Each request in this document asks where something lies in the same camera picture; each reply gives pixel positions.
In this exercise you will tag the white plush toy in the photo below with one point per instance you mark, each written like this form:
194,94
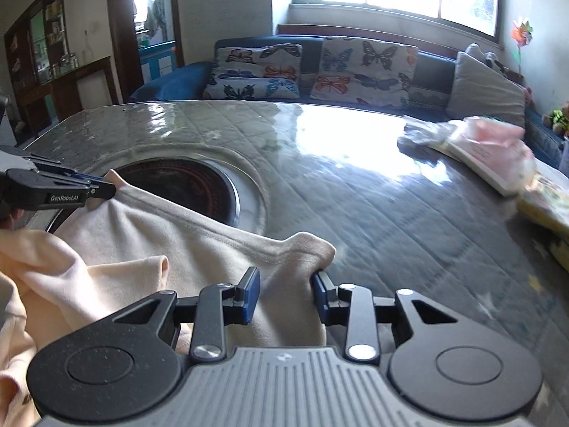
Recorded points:
491,60

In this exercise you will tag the wide butterfly print cushion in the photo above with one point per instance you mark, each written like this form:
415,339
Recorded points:
253,71

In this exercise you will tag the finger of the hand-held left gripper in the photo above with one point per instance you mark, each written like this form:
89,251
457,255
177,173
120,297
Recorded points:
71,171
53,189

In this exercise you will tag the blue sofa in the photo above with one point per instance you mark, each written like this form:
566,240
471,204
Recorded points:
178,80

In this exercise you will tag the green and brown plush toy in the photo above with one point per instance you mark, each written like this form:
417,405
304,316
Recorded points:
558,118

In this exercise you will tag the dark wooden display cabinet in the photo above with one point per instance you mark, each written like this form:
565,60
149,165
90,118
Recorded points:
40,89

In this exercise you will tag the pink plastic-wrapped packet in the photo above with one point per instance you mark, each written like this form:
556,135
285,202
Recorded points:
484,160

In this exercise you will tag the colourful pinwheel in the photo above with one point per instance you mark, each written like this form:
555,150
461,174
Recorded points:
521,33

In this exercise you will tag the tall butterfly print cushion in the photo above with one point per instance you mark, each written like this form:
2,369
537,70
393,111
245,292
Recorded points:
360,71

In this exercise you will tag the round built-in table heater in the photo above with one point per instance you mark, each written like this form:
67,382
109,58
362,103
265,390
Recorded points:
191,182

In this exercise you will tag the clear plastic bag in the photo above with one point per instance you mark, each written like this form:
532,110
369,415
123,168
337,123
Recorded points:
426,131

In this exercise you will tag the cream garment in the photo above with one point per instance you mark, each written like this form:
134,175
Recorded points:
133,240

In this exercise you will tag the blue kitchen cabinet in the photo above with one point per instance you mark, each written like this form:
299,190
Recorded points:
155,60

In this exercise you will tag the dark wooden door frame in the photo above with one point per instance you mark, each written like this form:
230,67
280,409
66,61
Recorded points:
120,31

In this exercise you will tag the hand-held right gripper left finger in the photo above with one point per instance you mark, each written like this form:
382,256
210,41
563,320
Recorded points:
251,294

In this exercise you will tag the pink cloth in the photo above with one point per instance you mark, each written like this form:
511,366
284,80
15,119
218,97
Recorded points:
493,131

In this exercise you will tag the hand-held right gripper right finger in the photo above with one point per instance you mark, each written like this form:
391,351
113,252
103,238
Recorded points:
321,299

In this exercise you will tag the grey cushion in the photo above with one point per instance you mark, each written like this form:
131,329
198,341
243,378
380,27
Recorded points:
484,89

